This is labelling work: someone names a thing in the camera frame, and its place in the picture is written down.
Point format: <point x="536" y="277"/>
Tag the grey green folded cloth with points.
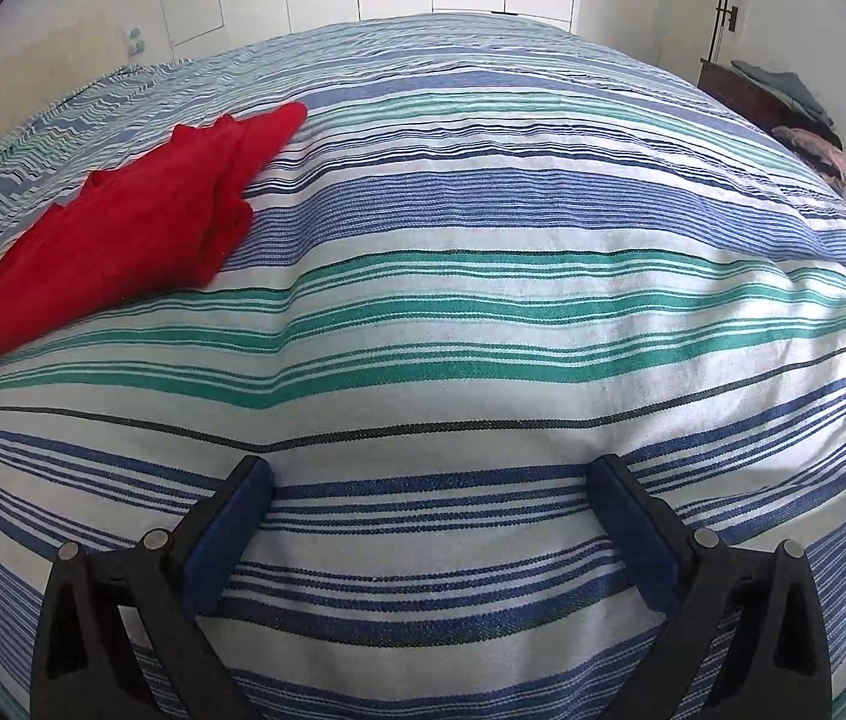
<point x="787" y="90"/>

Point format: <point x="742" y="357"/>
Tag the dark wooden side table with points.
<point x="738" y="94"/>

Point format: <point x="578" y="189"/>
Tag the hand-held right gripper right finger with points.
<point x="637" y="532"/>

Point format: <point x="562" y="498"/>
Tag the blue green striped blanket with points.
<point x="505" y="315"/>

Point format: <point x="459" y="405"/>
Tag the red t-shirt with white print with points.
<point x="130" y="240"/>

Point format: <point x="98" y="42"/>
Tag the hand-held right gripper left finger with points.
<point x="232" y="532"/>

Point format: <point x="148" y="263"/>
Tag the pink crumpled cloth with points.
<point x="817" y="150"/>

